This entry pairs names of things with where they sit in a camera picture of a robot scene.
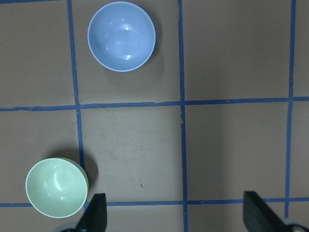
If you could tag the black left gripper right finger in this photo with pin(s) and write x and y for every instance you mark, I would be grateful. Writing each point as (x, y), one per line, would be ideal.
(259, 217)

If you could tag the green bowl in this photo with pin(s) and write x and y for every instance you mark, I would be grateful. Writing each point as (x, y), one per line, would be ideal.
(57, 187)

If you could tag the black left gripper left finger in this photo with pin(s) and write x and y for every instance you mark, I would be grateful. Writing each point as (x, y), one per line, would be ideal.
(94, 218)

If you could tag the blue bowl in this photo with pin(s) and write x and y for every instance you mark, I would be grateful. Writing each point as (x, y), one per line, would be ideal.
(121, 36)

